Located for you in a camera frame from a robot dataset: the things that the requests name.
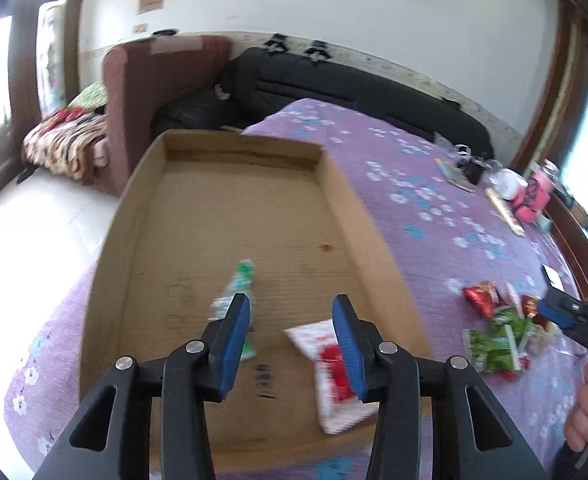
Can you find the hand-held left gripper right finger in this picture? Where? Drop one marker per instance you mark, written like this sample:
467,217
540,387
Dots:
346,345

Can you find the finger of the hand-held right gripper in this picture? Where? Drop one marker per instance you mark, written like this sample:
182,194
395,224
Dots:
554,309

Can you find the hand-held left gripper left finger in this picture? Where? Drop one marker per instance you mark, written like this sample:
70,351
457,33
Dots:
234,340

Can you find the red yellow-print snack packet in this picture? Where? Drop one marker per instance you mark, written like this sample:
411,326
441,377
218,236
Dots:
530,306

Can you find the cream cracker packet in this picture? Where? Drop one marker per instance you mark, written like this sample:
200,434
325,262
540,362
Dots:
541,337

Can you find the white red snack packet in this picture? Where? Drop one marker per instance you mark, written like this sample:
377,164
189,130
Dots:
306,340

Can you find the green white snack packet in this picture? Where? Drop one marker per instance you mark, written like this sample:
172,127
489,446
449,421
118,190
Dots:
234,285

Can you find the red foil snack packet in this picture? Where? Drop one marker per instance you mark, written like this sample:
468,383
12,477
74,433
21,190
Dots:
481,300

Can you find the shallow cardboard box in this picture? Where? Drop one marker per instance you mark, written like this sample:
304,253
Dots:
224,210

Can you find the brown wooden cabinet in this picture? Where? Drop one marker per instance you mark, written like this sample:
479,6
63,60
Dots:
584,250

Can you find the pale green case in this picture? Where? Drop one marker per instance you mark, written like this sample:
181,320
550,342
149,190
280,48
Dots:
545,222

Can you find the cream tube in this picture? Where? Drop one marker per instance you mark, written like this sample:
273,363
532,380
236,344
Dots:
505,212

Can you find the pink knit-sleeved bottle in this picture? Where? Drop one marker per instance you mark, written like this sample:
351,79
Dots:
534,200

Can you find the white round jar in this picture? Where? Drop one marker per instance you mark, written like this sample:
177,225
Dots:
510,184

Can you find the clear glass dome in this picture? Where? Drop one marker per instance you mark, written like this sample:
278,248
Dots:
491,169

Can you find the black cup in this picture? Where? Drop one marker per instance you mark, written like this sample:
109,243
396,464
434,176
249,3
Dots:
472,170

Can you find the thin booklet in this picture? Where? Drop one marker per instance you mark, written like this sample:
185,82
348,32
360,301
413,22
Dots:
454,175

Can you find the brown patterned blanket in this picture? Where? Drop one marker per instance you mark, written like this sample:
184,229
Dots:
59,140

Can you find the maroon armchair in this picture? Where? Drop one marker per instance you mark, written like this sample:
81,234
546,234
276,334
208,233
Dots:
139,90

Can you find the black leather sofa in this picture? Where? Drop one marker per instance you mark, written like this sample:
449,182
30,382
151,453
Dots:
324,77

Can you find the green pillow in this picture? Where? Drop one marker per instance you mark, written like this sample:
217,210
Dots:
91,95

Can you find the black clamp device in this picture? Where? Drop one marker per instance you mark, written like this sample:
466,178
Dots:
317,52
277,44

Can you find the black flat device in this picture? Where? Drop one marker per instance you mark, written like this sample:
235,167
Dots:
165,33

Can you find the wooden glass door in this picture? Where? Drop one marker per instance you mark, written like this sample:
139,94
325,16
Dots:
21,60

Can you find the wooden window frame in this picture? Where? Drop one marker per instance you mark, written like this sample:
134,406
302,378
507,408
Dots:
569,85

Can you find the wall socket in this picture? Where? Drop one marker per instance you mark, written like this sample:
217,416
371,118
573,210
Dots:
140,27

